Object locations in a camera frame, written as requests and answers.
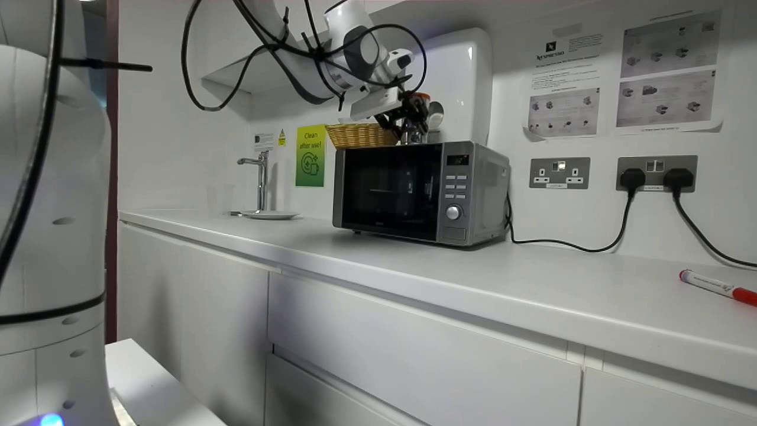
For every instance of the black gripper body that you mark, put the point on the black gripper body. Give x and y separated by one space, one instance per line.
417 115

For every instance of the woven wicker basket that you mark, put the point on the woven wicker basket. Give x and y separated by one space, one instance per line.
359 136

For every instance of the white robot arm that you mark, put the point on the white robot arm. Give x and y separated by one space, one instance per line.
342 56

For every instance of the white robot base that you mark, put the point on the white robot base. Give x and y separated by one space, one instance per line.
58 367

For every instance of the silver microwave oven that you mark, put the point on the silver microwave oven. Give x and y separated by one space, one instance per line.
447 192

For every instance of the left instruction poster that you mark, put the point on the left instruction poster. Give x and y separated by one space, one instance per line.
563 88

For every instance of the instruction poster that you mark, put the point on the instruction poster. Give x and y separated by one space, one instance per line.
563 88
667 72

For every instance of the chrome sink tap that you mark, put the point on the chrome sink tap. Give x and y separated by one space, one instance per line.
263 208

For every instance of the right instruction poster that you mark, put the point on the right instruction poster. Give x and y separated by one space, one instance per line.
667 72

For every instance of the white cabinet front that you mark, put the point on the white cabinet front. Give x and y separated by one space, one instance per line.
301 324

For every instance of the red white marker pen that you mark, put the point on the red white marker pen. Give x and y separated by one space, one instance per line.
711 285

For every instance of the white wall dispenser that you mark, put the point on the white wall dispenser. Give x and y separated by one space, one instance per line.
460 78

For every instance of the green wall sign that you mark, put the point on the green wall sign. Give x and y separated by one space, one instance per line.
311 150

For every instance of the left wall socket plate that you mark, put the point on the left wall socket plate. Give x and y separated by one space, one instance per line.
559 173

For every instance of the wall socket plate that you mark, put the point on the wall socket plate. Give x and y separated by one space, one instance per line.
559 173
658 166

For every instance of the right wall socket plate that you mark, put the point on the right wall socket plate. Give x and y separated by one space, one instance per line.
658 166

